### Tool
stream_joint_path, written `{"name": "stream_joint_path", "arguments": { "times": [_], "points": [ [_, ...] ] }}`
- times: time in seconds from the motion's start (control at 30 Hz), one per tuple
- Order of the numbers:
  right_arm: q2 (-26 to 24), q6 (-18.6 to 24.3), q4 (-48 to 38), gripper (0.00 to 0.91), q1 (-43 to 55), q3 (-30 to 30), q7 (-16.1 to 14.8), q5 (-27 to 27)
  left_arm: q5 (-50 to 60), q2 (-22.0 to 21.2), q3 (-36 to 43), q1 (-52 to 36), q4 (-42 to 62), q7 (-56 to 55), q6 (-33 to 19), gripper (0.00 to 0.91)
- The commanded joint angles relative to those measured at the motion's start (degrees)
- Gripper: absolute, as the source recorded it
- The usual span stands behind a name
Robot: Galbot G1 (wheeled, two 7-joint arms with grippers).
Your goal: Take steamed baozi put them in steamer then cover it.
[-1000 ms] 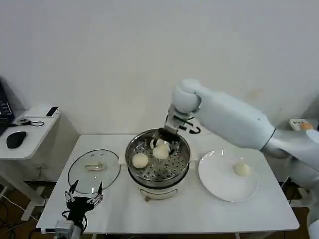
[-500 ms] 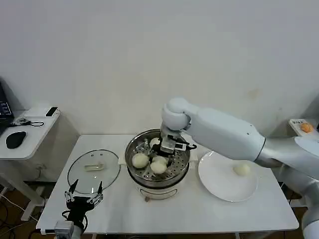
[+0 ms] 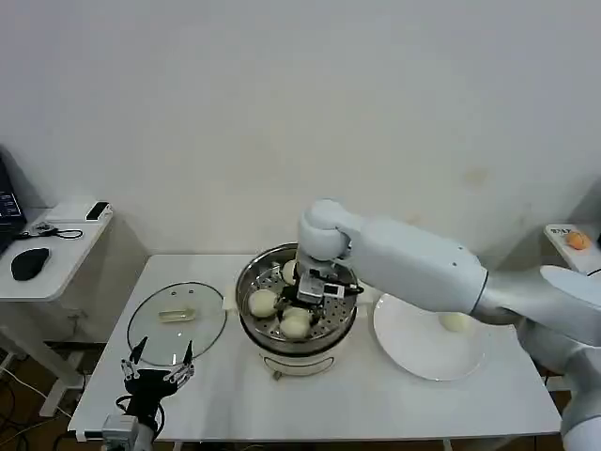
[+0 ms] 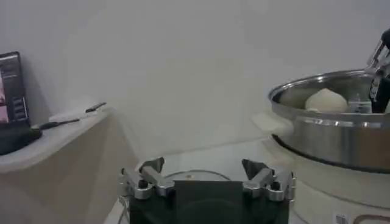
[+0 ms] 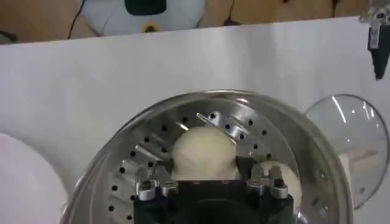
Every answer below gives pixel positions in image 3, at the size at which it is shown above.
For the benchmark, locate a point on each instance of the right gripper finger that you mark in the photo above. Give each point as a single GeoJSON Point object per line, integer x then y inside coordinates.
{"type": "Point", "coordinates": [318, 315]}
{"type": "Point", "coordinates": [283, 310]}

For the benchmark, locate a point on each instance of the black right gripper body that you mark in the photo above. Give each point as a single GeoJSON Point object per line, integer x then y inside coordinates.
{"type": "Point", "coordinates": [305, 306]}

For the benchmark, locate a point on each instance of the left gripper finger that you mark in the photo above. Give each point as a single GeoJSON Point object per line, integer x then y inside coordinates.
{"type": "Point", "coordinates": [185, 368]}
{"type": "Point", "coordinates": [134, 364]}

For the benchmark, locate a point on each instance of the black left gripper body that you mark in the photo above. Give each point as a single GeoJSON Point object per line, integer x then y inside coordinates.
{"type": "Point", "coordinates": [150, 390]}

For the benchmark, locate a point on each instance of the white steamed bun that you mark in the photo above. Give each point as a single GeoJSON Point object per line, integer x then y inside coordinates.
{"type": "Point", "coordinates": [289, 271]}
{"type": "Point", "coordinates": [295, 326]}
{"type": "Point", "coordinates": [454, 322]}
{"type": "Point", "coordinates": [262, 303]}

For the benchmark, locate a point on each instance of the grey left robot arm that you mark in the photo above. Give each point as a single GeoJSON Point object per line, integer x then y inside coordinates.
{"type": "Point", "coordinates": [124, 432]}

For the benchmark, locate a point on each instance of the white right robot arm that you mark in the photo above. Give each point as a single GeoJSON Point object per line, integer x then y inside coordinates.
{"type": "Point", "coordinates": [413, 263]}

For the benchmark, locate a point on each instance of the round glass lid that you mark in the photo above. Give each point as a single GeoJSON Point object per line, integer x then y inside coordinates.
{"type": "Point", "coordinates": [188, 338]}

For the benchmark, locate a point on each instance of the steel steamer with white base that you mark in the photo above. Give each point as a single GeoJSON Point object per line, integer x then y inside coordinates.
{"type": "Point", "coordinates": [305, 352]}

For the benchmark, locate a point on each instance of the white round plate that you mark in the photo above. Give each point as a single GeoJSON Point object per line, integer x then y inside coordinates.
{"type": "Point", "coordinates": [422, 343]}

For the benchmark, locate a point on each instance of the white side desk with laptop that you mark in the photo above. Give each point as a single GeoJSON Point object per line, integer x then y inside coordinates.
{"type": "Point", "coordinates": [61, 263]}

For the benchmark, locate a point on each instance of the black computer mouse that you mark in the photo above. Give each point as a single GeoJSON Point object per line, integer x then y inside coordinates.
{"type": "Point", "coordinates": [29, 264]}

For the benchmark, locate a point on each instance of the white phone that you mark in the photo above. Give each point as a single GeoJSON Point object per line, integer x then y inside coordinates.
{"type": "Point", "coordinates": [97, 210]}

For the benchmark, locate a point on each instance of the black laptop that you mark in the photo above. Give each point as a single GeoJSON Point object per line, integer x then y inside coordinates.
{"type": "Point", "coordinates": [8, 206]}

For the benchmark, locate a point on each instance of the orange round fruit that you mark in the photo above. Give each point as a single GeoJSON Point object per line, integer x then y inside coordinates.
{"type": "Point", "coordinates": [578, 240]}

